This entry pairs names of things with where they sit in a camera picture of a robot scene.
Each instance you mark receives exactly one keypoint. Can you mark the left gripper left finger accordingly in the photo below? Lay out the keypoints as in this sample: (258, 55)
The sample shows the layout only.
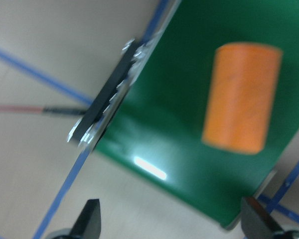
(88, 224)

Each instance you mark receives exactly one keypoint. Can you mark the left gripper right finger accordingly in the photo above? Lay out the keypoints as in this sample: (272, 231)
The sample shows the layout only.
(256, 223)

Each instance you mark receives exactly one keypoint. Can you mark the plain orange cylinder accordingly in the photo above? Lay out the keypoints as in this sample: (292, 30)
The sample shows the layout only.
(241, 96)

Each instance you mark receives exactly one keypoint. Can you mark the green conveyor belt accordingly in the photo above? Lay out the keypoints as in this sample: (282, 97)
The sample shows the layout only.
(157, 130)

